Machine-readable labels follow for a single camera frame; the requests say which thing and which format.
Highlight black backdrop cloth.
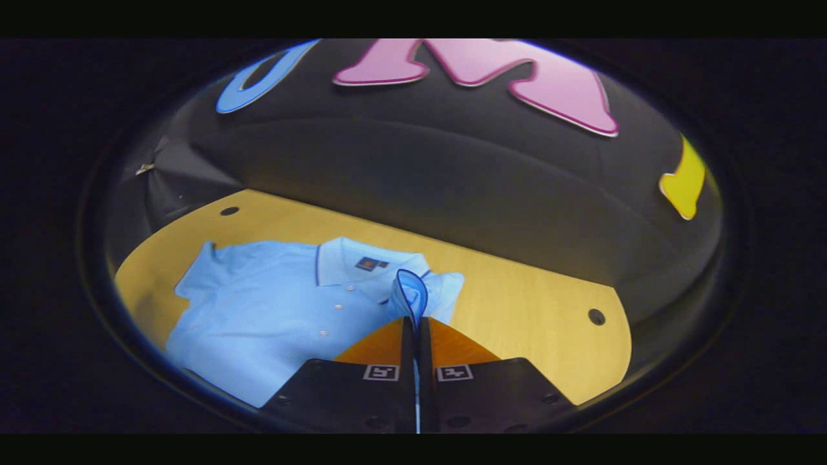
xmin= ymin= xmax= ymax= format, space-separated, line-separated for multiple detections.
xmin=103 ymin=39 xmax=724 ymax=388

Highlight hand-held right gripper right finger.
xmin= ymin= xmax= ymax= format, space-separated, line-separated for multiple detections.
xmin=419 ymin=316 xmax=576 ymax=433

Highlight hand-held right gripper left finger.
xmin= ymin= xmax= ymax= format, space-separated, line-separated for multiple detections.
xmin=258 ymin=316 xmax=417 ymax=433

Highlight light blue T-shirt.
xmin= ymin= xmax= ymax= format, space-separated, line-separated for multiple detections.
xmin=165 ymin=236 xmax=466 ymax=409

